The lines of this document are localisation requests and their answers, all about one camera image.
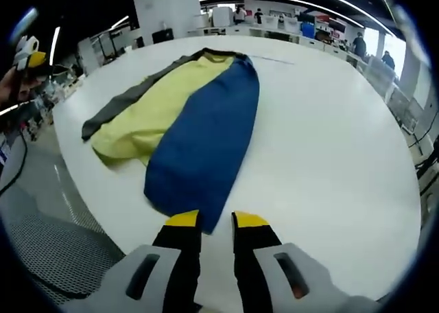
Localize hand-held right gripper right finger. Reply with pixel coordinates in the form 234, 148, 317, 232
231, 211, 381, 313

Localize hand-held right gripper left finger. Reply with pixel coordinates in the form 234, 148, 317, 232
60, 209, 203, 313

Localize yellow garment grey blue sleeves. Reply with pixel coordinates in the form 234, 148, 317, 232
81, 47, 261, 234

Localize person's left hand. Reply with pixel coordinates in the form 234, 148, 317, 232
0, 67, 45, 103

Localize grey mesh chair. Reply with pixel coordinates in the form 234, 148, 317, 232
0, 182, 125, 307

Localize black cabinet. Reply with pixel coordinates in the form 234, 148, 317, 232
152, 29, 175, 45

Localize white square pillar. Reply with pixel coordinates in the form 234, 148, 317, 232
132, 0, 200, 43

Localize long white counter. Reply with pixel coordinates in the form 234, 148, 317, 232
187, 23, 348, 54

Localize blue storage bin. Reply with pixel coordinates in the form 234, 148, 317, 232
300, 21, 317, 38

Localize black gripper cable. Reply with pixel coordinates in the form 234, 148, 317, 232
0, 130, 29, 194

